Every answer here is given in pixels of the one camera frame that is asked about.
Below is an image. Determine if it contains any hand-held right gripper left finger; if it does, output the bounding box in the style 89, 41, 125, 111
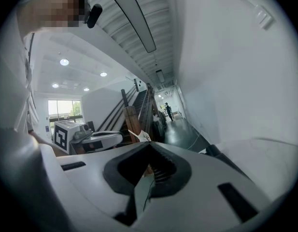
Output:
39, 141, 151, 232

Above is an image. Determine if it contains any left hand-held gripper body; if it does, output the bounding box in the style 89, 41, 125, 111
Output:
53, 120, 123, 155

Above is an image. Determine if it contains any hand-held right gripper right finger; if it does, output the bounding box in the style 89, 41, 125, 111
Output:
129, 141, 273, 232

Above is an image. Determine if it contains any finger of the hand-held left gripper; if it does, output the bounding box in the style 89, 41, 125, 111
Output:
128, 129, 152, 143

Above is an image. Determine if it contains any person's left forearm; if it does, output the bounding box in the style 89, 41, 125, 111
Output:
29, 130, 63, 157

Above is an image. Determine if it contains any large window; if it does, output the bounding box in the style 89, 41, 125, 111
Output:
47, 100, 82, 131

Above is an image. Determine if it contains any dark wooden staircase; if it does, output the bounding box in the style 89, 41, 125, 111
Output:
95, 82, 169, 145

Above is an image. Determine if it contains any long ceiling lamp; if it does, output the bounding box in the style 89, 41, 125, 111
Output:
155, 69, 166, 84
111, 0, 157, 54

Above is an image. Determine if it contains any person's white shirt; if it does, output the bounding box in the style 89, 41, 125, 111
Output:
0, 20, 41, 135

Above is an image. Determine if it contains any person's head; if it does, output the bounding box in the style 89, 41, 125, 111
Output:
17, 0, 89, 37

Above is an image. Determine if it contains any thin floor cable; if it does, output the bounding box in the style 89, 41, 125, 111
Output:
186, 129, 203, 150

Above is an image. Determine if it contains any black head camera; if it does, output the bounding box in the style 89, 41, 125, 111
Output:
84, 3, 103, 29

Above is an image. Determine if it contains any white wall switch box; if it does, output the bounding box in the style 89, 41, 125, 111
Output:
253, 4, 276, 30

